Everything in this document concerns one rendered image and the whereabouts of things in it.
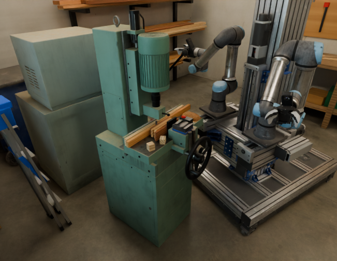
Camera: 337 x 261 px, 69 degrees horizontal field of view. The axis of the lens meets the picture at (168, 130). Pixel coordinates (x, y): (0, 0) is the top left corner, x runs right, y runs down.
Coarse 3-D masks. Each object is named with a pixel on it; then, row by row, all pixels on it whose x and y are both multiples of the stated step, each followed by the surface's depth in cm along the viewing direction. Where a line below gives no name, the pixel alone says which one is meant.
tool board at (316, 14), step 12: (312, 0) 344; (324, 0) 335; (336, 0) 326; (312, 12) 349; (324, 12) 338; (336, 12) 331; (312, 24) 355; (324, 24) 345; (336, 24) 336; (312, 36) 360; (324, 36) 350; (336, 36) 341
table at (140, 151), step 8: (200, 120) 178; (136, 144) 151; (144, 144) 151; (160, 144) 150; (168, 144) 153; (176, 144) 156; (128, 152) 151; (136, 152) 145; (144, 152) 144; (152, 152) 144; (160, 152) 148; (184, 152) 152; (144, 160) 143; (152, 160) 144
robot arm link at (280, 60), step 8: (296, 40) 138; (280, 48) 141; (288, 48) 138; (280, 56) 139; (288, 56) 139; (272, 64) 144; (280, 64) 139; (272, 72) 140; (280, 72) 139; (272, 80) 139; (280, 80) 139; (272, 88) 138; (264, 96) 139; (272, 96) 137; (256, 104) 139; (264, 104) 137; (272, 104) 138; (256, 112) 139; (264, 112) 137
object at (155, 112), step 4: (144, 104) 161; (148, 104) 161; (144, 108) 160; (148, 108) 158; (152, 108) 156; (156, 108) 155; (160, 108) 155; (164, 108) 157; (144, 112) 162; (148, 112) 160; (152, 112) 157; (156, 112) 155; (160, 112) 155; (164, 112) 159; (152, 116) 159; (156, 116) 156; (160, 116) 157; (164, 116) 160
